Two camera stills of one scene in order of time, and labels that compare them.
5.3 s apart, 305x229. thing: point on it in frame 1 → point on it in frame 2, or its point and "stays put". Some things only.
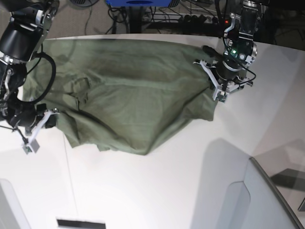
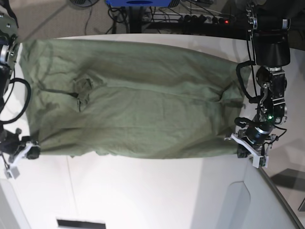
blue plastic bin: (139, 3) stays put
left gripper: (26, 114) → (11, 144)
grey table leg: (135, 19) stays put
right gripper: (226, 72) → (258, 134)
